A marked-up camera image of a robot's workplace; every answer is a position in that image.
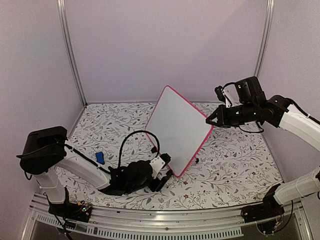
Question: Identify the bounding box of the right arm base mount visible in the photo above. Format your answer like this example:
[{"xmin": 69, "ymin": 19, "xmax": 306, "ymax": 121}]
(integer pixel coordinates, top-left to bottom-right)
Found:
[{"xmin": 240, "ymin": 203, "xmax": 285, "ymax": 235}]

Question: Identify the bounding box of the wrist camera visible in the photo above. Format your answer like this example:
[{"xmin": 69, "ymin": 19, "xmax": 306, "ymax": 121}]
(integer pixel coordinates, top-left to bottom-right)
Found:
[
  {"xmin": 214, "ymin": 86, "xmax": 235, "ymax": 108},
  {"xmin": 149, "ymin": 153, "xmax": 171, "ymax": 179}
]

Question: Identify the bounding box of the left aluminium frame post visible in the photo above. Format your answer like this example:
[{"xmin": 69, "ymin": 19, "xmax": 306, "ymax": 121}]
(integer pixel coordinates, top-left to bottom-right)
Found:
[{"xmin": 56, "ymin": 0, "xmax": 88, "ymax": 107}]

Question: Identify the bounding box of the front aluminium rail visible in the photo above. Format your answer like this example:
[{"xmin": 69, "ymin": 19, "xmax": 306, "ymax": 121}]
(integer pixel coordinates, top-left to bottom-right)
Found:
[{"xmin": 30, "ymin": 202, "xmax": 314, "ymax": 240}]

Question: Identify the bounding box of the floral table mat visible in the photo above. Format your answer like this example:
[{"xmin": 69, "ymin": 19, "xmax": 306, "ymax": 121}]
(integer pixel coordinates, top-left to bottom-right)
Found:
[{"xmin": 56, "ymin": 102, "xmax": 282, "ymax": 211}]

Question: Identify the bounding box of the black stand foot left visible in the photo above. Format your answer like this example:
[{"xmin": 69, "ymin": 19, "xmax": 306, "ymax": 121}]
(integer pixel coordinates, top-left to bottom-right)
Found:
[{"xmin": 151, "ymin": 147, "xmax": 157, "ymax": 154}]

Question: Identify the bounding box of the right black cable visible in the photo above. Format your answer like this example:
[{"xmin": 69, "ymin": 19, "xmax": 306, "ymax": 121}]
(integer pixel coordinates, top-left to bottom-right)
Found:
[{"xmin": 221, "ymin": 81, "xmax": 265, "ymax": 134}]

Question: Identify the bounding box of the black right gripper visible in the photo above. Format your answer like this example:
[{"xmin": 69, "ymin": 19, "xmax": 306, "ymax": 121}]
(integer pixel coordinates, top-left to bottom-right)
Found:
[{"xmin": 206, "ymin": 101, "xmax": 258, "ymax": 129}]

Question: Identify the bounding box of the blue whiteboard eraser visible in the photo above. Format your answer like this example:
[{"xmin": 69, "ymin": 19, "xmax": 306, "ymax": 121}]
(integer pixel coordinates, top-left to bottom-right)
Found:
[{"xmin": 95, "ymin": 151, "xmax": 105, "ymax": 165}]

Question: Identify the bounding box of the pink framed whiteboard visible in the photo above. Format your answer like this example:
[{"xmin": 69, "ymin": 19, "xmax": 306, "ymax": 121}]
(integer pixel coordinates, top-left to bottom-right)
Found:
[{"xmin": 145, "ymin": 85, "xmax": 214, "ymax": 178}]

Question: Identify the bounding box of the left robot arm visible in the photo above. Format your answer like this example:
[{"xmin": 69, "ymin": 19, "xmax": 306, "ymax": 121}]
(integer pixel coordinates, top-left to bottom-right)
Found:
[{"xmin": 17, "ymin": 126, "xmax": 173, "ymax": 222}]

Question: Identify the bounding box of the left black sleeved cable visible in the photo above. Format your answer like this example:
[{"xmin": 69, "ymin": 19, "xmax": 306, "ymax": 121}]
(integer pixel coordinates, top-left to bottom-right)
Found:
[{"xmin": 117, "ymin": 129, "xmax": 161, "ymax": 173}]

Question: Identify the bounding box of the right aluminium frame post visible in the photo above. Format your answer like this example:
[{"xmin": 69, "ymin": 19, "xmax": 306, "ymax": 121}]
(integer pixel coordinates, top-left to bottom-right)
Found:
[{"xmin": 253, "ymin": 0, "xmax": 275, "ymax": 78}]

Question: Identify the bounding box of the aluminium frame post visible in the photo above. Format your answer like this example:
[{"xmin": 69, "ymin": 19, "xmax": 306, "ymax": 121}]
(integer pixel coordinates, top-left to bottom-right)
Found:
[
  {"xmin": 253, "ymin": 0, "xmax": 275, "ymax": 78},
  {"xmin": 56, "ymin": 0, "xmax": 88, "ymax": 107}
]

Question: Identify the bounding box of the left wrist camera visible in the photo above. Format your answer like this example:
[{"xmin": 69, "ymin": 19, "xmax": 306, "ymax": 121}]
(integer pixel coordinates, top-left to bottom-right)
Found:
[{"xmin": 149, "ymin": 153, "xmax": 171, "ymax": 179}]

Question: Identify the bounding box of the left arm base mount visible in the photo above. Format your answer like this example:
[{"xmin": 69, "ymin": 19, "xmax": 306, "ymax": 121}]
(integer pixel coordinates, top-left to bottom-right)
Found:
[{"xmin": 48, "ymin": 199, "xmax": 92, "ymax": 223}]

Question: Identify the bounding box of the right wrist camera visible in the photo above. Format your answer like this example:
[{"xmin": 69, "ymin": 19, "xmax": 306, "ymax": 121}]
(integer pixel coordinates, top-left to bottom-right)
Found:
[{"xmin": 214, "ymin": 86, "xmax": 235, "ymax": 108}]

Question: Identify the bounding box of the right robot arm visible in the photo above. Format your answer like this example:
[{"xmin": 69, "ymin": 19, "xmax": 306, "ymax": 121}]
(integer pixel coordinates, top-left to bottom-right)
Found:
[{"xmin": 205, "ymin": 76, "xmax": 320, "ymax": 223}]

